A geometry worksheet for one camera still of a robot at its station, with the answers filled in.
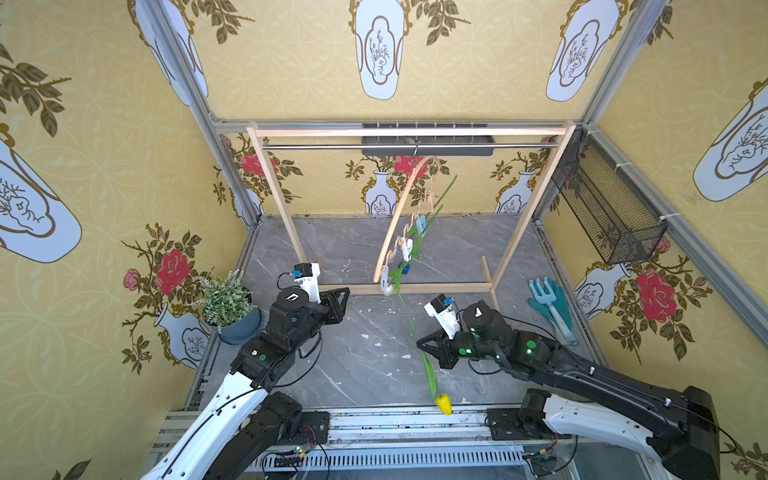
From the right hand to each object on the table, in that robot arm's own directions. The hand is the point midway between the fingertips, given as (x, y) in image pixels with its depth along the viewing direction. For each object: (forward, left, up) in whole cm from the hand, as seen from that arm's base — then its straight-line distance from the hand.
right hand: (420, 352), depth 70 cm
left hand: (+12, +17, +7) cm, 22 cm away
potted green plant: (+10, +50, -1) cm, 51 cm away
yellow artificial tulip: (-9, -6, -7) cm, 13 cm away
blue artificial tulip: (+26, +4, -4) cm, 27 cm away
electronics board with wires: (-20, +30, -17) cm, 40 cm away
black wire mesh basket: (+36, -55, +9) cm, 67 cm away
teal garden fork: (+25, -43, -16) cm, 52 cm away
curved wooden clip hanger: (+27, +1, +13) cm, 30 cm away
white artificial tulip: (+20, +8, -6) cm, 23 cm away
